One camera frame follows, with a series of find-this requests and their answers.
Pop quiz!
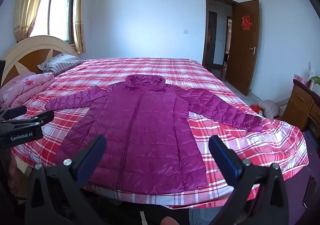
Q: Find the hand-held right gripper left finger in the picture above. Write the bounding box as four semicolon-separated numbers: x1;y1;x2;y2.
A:
24;135;107;225

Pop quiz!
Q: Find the brown door frame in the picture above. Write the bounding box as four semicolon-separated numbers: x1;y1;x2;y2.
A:
202;0;240;71

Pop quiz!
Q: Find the purple down jacket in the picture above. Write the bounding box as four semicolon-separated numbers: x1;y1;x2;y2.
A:
45;74;263;195

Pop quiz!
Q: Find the cream and brown headboard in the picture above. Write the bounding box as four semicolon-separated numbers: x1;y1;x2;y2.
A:
0;35;80;88

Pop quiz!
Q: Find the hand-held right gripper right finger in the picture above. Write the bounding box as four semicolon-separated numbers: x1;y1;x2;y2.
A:
208;135;290;225

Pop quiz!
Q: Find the person's right hand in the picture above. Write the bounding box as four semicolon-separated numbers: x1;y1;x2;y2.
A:
160;216;179;225

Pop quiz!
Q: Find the pile of clothes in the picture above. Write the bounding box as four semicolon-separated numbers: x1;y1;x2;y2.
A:
250;100;282;118

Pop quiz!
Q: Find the striped pillow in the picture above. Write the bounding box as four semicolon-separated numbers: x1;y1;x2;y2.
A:
37;54;84;75

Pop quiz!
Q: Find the wooden desk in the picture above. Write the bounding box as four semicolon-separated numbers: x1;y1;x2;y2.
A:
281;79;320;138

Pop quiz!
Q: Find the brown wooden door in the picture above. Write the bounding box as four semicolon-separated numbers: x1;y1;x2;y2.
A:
224;0;260;97

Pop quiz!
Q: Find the red paper door decoration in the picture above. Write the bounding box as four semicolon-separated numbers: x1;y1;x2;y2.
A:
241;15;252;31

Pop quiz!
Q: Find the yellow curtain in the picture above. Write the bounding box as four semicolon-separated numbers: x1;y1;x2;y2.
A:
14;0;54;42
72;0;87;54

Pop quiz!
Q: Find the pink floral quilt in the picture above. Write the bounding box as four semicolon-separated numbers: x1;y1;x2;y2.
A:
0;73;55;110

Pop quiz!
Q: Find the red plaid bed sheet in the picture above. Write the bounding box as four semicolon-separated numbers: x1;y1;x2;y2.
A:
11;58;309;209

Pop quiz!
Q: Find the window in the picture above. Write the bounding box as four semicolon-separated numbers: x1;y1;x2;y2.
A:
30;0;78;43

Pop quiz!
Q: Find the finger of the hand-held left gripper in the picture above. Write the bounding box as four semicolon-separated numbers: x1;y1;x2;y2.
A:
0;110;55;131
0;105;28;119

